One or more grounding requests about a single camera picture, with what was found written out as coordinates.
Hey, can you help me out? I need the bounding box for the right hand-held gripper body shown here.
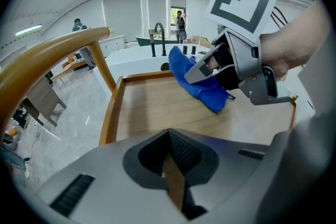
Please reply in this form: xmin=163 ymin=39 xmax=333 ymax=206
xmin=204 ymin=0 xmax=292 ymax=106

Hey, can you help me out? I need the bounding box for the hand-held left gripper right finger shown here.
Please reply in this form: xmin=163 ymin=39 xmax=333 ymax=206
xmin=167 ymin=129 xmax=273 ymax=224

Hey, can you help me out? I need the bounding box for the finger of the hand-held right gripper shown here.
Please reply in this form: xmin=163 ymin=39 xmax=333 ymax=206
xmin=211 ymin=29 xmax=229 ymax=47
xmin=183 ymin=44 xmax=232 ymax=85

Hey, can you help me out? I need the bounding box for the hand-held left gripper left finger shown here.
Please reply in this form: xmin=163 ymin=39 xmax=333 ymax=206
xmin=36 ymin=129 xmax=190 ymax=224

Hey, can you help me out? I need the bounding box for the blue cloth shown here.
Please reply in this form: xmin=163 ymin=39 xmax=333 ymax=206
xmin=167 ymin=45 xmax=236 ymax=114

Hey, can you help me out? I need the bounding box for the wooden serving cart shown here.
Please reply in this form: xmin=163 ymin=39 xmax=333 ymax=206
xmin=0 ymin=26 xmax=299 ymax=212

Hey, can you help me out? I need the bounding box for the person's right forearm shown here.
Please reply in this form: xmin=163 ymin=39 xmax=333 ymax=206
xmin=259 ymin=0 xmax=332 ymax=81

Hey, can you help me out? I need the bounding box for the white drawer cabinet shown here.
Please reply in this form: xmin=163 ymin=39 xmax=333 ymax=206
xmin=99 ymin=34 xmax=125 ymax=58

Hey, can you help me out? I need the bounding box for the open cardboard box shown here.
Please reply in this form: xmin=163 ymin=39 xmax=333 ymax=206
xmin=190 ymin=35 xmax=211 ymax=48

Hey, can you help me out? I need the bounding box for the black gooseneck faucet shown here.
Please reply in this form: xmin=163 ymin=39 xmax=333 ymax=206
xmin=154 ymin=22 xmax=168 ymax=57

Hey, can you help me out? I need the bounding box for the black hand shower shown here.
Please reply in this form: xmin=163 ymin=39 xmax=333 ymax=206
xmin=149 ymin=29 xmax=157 ymax=58

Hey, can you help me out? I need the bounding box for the green bathtub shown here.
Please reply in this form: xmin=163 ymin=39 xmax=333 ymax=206
xmin=134 ymin=36 xmax=180 ymax=48

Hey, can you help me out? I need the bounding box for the white bathtub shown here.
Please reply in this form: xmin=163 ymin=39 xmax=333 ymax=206
xmin=94 ymin=43 xmax=214 ymax=87

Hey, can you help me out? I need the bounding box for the narrow white roller blind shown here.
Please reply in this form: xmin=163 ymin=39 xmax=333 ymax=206
xmin=146 ymin=0 xmax=168 ymax=38

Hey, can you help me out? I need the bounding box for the dark wooden vanity desk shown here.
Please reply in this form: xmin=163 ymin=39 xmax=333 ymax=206
xmin=18 ymin=76 xmax=68 ymax=128

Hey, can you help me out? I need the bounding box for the wide white roller blind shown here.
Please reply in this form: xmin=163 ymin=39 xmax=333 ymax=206
xmin=102 ymin=0 xmax=143 ymax=43

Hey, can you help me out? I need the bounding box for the light wooden coffee table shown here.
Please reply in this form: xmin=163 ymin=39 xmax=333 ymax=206
xmin=49 ymin=68 xmax=76 ymax=85

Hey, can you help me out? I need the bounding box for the orange sofa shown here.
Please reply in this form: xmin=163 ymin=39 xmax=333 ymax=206
xmin=62 ymin=55 xmax=89 ymax=72

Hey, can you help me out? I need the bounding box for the ceiling tube light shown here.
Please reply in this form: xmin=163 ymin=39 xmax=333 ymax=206
xmin=15 ymin=24 xmax=43 ymax=36

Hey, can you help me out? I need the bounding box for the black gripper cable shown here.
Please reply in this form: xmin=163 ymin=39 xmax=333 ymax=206
xmin=269 ymin=6 xmax=290 ymax=27

